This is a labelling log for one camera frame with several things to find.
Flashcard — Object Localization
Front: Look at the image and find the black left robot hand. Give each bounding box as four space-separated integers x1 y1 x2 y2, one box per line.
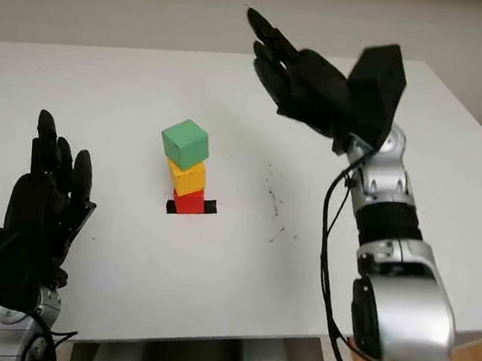
0 107 106 293

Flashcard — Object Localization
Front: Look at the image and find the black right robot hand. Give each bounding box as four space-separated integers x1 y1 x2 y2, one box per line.
236 6 361 141

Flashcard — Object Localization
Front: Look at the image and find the green wooden cube block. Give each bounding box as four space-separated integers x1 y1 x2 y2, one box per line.
159 116 212 173

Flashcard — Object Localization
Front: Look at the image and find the red wooden cube block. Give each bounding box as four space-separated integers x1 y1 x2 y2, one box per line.
172 188 204 217

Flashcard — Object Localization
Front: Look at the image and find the yellow wooden cube block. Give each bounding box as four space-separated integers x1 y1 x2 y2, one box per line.
163 158 209 199

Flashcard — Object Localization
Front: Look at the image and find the black tape strip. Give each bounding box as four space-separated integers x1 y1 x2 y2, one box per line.
165 196 218 220

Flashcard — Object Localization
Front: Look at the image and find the grey left robot thigh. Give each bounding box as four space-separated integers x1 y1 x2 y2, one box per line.
93 336 147 361

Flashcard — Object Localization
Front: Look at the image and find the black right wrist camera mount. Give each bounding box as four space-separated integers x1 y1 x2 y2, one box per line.
340 40 410 152

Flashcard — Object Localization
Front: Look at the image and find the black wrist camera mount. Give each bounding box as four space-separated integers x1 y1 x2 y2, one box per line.
340 40 410 152
0 224 60 313

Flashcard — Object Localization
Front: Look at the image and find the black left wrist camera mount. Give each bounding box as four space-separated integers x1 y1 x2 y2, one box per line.
0 224 60 313

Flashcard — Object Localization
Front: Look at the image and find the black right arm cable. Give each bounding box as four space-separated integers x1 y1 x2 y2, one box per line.
309 157 381 361

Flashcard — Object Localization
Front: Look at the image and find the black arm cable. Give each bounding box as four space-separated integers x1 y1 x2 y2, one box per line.
309 157 381 361
26 307 81 361

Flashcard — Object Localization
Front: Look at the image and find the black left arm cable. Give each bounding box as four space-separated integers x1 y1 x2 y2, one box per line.
26 307 81 361

